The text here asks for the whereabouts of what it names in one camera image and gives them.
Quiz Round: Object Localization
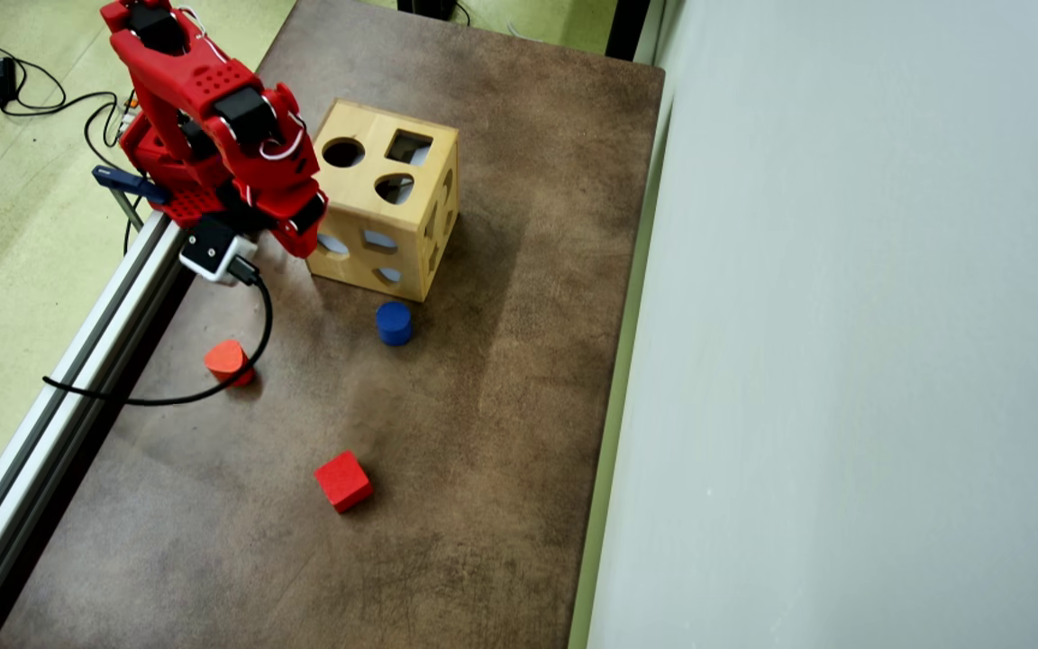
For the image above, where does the blue cylinder block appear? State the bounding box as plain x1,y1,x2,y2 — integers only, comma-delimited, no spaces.
375,301,414,347

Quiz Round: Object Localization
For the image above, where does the aluminium profile rail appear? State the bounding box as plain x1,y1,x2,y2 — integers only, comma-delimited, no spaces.
0,212,187,632

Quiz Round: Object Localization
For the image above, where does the red cube block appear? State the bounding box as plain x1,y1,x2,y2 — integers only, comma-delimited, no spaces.
314,451,375,515

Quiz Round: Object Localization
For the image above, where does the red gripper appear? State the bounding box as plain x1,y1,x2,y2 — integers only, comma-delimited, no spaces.
213,81,329,261

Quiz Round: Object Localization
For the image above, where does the black floor device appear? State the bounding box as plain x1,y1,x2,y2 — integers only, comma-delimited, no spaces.
396,0,459,23

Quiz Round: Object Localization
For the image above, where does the red teardrop block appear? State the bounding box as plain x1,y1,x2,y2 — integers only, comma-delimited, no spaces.
203,339,257,389

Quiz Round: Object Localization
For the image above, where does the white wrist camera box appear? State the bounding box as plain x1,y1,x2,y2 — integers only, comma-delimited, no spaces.
178,216,260,288

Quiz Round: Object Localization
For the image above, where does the black post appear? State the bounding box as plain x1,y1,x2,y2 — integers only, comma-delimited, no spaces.
605,0,655,62

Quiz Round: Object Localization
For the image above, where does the blue clamp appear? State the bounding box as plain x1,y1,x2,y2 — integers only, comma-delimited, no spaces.
91,165,170,206

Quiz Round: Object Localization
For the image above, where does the black floor cable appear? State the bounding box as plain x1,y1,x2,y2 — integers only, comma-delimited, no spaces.
0,41,152,258

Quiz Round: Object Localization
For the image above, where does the wooden shape sorter box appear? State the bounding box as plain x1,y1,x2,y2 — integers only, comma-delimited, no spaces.
305,98,461,304

